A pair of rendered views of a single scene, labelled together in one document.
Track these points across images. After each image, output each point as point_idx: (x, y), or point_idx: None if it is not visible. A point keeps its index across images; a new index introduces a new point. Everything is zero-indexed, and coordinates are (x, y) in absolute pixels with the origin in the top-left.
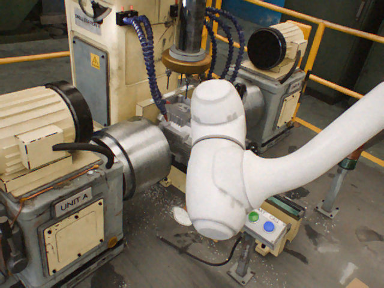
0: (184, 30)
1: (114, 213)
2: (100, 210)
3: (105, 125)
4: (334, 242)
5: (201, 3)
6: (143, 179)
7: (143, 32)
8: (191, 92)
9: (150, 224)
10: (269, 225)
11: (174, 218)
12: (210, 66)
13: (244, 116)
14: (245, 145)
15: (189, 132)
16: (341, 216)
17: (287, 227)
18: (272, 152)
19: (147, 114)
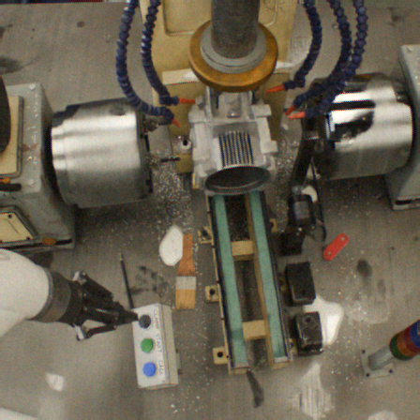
0: (212, 22)
1: (44, 220)
2: (14, 219)
3: None
4: (325, 408)
5: (236, 0)
6: (88, 201)
7: (132, 13)
8: (281, 77)
9: (127, 232)
10: (149, 369)
11: (160, 244)
12: (259, 85)
13: (7, 307)
14: (52, 314)
15: (212, 156)
16: (383, 383)
17: (237, 366)
18: (414, 218)
19: (174, 93)
